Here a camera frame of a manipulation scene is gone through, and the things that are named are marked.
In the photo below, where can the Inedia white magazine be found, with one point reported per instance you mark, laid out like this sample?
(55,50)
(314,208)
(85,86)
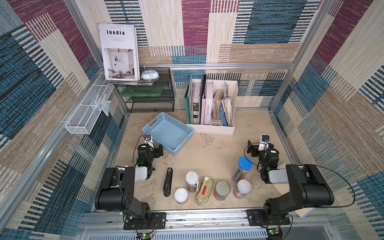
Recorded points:
(120,52)

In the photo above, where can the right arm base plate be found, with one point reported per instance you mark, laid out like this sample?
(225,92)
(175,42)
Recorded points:
(258,217)

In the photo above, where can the black stapler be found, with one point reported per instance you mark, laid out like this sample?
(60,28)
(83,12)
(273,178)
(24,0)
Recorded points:
(168,182)

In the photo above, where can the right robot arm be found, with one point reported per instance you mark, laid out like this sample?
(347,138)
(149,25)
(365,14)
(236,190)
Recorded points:
(307,187)

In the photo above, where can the blue lid clear canister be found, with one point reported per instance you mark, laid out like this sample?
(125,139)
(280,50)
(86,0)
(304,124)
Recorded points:
(244,166)

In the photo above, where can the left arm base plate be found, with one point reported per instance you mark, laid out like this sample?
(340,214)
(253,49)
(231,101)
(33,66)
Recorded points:
(156,221)

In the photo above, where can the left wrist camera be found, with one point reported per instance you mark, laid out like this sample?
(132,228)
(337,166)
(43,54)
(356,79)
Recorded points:
(148,140)

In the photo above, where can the white lid can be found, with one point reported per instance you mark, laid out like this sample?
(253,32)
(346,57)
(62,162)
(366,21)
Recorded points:
(181,196)
(192,181)
(242,188)

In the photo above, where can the pink book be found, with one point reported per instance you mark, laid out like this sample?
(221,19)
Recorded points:
(207,103)

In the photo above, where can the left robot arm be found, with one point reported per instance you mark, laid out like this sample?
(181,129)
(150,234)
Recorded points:
(116,192)

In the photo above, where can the gold oval sardine tin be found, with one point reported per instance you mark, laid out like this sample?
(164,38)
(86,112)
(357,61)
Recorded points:
(204,191)

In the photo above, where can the white wire wall basket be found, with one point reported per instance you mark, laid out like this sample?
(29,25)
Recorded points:
(88,110)

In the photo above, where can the white file organizer box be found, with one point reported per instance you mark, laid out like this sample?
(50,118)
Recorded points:
(220,129)

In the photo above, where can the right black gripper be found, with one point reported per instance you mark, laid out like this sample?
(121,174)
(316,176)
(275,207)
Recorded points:
(252,149)

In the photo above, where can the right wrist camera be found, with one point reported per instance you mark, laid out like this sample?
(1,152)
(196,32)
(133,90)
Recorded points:
(264,141)

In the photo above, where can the light blue plastic basket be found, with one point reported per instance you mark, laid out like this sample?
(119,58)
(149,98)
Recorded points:
(169,132)

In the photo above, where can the silver top dark can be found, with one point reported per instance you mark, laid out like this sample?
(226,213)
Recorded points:
(221,190)

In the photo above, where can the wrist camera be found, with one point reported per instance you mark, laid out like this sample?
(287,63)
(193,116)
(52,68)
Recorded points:
(264,141)
(148,140)

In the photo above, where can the white round device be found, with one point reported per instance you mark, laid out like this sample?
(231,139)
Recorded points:
(150,75)

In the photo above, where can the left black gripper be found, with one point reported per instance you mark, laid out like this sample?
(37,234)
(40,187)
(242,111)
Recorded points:
(157,150)

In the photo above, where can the green tray on shelf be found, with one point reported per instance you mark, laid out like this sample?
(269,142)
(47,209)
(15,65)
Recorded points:
(141,92)

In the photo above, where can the black wire shelf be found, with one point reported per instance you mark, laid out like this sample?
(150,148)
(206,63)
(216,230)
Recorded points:
(164,103)

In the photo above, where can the green folder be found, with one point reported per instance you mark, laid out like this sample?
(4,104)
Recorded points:
(187,98)

